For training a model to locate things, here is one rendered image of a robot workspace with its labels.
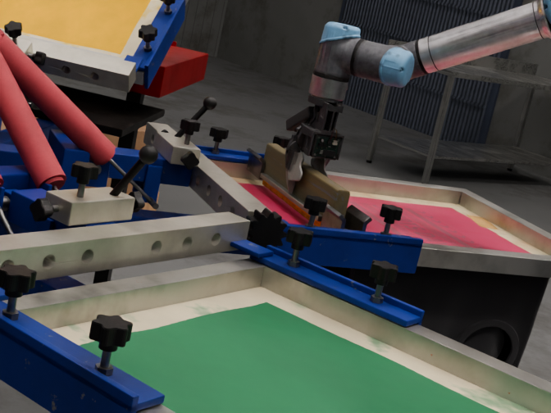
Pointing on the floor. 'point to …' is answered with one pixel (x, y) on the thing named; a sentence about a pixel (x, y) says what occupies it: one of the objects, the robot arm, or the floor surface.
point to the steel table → (429, 148)
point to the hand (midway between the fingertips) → (300, 188)
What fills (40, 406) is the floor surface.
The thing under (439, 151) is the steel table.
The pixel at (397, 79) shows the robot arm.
